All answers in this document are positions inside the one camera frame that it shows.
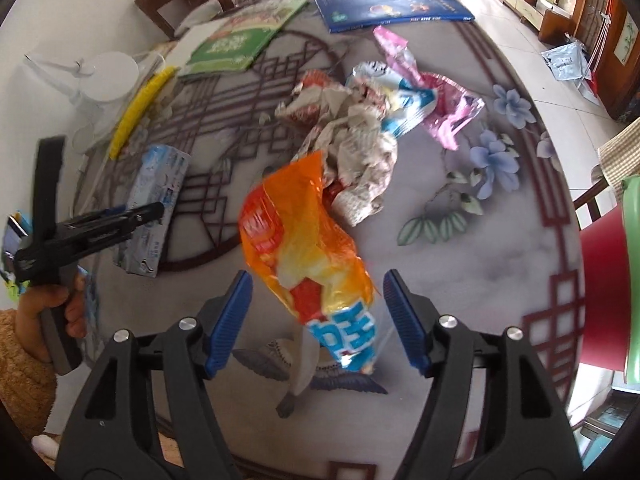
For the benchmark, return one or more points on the blue white snack wrapper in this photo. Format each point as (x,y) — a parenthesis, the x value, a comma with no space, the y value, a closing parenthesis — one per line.
(405,100)

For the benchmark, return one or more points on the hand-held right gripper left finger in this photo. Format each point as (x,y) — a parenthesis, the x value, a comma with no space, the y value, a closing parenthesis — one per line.
(230,320)

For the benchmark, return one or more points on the dark wooden chair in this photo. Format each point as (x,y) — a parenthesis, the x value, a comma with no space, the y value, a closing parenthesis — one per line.
(165,5)

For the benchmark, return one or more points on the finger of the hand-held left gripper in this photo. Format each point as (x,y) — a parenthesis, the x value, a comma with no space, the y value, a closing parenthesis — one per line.
(102,211)
(125,222)

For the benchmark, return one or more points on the green book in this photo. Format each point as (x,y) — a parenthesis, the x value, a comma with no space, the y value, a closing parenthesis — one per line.
(235,45)

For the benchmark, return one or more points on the white plastic bag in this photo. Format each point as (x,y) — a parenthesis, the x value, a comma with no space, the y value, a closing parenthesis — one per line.
(200,15)

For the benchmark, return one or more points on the brown wooden chair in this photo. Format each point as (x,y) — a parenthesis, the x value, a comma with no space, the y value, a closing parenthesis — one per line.
(592,205)

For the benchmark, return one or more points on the blue book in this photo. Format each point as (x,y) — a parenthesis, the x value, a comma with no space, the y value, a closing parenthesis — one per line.
(390,5)

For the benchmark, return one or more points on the bamboo wall picture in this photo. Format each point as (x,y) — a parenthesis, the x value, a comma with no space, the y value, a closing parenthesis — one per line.
(629,40)

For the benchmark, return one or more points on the checkered cloth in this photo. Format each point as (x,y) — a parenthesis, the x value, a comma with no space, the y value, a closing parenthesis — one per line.
(622,155)

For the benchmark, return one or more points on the red white crumpled wrapper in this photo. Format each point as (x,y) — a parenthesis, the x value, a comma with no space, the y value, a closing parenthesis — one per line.
(320,80)

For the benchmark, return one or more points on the crumpled newspaper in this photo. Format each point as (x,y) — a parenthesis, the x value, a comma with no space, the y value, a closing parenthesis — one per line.
(360,160)

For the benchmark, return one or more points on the yellow ridged stick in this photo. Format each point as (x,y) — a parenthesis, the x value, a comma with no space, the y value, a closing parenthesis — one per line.
(140,105)

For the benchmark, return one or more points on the person's left hand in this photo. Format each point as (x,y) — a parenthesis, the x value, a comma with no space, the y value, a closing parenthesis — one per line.
(30,310)

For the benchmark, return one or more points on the white blue milk carton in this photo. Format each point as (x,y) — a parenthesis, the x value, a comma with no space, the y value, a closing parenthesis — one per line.
(150,210)

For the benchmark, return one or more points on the white desk lamp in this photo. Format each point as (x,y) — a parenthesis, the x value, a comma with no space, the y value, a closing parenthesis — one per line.
(107,75)

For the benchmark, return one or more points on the blue plastic bag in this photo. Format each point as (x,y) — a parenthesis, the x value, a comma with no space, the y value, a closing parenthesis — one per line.
(567,62)

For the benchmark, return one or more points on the red bin with green rim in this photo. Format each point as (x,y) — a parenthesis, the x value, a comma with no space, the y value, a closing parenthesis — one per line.
(605,285)

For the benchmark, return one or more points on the orange snack bag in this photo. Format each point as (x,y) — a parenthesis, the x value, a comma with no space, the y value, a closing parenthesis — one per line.
(295,240)

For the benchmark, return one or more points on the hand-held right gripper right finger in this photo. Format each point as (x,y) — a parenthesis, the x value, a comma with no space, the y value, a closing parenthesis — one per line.
(405,320)

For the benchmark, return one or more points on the person's left forearm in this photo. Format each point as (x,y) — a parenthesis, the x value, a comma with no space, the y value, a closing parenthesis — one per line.
(25,375)

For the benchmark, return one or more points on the pink foil wrapper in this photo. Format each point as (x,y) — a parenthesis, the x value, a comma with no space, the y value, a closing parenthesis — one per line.
(450,110)

